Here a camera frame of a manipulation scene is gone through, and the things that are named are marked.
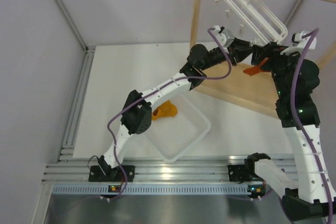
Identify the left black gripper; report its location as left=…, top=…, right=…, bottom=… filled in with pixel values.
left=199, top=36, right=254, bottom=71

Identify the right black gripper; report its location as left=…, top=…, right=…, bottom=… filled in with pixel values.
left=250, top=41, right=301, bottom=97

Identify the orange sock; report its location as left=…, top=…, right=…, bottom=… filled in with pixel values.
left=243, top=57, right=269, bottom=76

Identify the white clip hanger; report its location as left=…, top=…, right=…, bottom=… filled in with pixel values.
left=223, top=0, right=288, bottom=45

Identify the yellow sock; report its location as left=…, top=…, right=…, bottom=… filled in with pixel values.
left=152, top=100, right=178, bottom=121

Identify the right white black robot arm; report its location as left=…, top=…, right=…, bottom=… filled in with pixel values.
left=245, top=42, right=335, bottom=223

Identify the wooden hanging rack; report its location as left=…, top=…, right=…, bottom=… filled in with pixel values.
left=190, top=0, right=335, bottom=118

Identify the white plastic tray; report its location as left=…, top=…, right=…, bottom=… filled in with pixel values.
left=144, top=95, right=211, bottom=163

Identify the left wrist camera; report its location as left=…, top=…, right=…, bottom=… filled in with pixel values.
left=211, top=26, right=235, bottom=48

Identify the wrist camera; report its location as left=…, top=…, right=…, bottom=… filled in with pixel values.
left=280, top=31, right=313, bottom=55
left=211, top=26, right=235, bottom=48

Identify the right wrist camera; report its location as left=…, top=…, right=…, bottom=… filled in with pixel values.
left=280, top=31, right=313, bottom=55

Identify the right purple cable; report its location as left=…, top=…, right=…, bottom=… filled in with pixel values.
left=225, top=27, right=334, bottom=224

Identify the aluminium corner frame post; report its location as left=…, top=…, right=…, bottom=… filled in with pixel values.
left=53, top=0, right=88, bottom=51

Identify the slotted grey cable duct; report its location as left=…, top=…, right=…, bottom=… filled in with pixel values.
left=52, top=184, right=257, bottom=195

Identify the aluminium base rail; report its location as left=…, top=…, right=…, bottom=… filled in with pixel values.
left=42, top=155, right=246, bottom=184

